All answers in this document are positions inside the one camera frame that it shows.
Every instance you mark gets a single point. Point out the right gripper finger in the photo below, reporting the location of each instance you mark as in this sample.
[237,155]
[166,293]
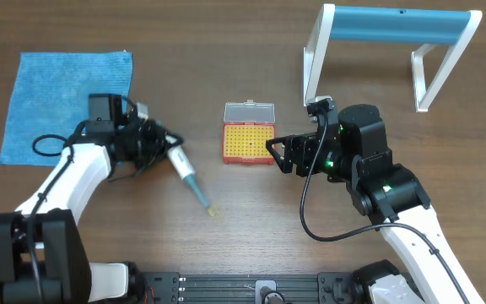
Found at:
[286,162]

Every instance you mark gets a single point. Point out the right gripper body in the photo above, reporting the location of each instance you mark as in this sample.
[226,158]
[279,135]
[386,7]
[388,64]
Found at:
[308,154]

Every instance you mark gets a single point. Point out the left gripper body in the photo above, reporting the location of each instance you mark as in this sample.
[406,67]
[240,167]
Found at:
[142,143]

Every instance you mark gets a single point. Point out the white pipette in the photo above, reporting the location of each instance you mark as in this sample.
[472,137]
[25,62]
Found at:
[181,162]

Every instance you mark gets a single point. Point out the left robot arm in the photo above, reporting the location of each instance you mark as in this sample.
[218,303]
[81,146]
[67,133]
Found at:
[78,173]

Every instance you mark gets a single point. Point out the red and yellow tip box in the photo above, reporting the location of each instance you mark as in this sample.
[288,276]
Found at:
[249,141]

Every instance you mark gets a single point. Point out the blue cloth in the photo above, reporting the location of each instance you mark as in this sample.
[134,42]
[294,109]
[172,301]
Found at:
[53,93]

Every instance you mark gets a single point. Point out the white and blue stand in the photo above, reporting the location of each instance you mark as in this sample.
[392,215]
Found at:
[395,25]

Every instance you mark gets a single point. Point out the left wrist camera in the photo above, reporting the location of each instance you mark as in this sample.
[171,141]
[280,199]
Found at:
[142,110]

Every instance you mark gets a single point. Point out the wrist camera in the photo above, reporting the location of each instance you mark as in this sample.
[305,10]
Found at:
[142,110]
[321,101]

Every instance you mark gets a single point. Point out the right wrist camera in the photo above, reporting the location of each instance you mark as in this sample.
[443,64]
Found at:
[321,101]

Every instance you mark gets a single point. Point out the mounting rail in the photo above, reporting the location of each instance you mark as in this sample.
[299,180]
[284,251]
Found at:
[226,289]

